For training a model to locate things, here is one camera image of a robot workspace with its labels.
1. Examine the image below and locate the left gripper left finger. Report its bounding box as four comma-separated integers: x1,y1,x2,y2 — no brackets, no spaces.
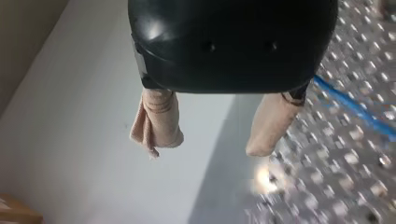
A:
129,87,185,159

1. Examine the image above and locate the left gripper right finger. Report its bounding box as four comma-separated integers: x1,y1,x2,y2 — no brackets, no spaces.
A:
245,82,310,158

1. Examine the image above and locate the wooden furniture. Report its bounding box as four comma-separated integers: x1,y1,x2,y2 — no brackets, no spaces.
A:
0,192,45,224

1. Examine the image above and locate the blue cable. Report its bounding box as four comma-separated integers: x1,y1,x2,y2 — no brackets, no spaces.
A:
312,75,396,142

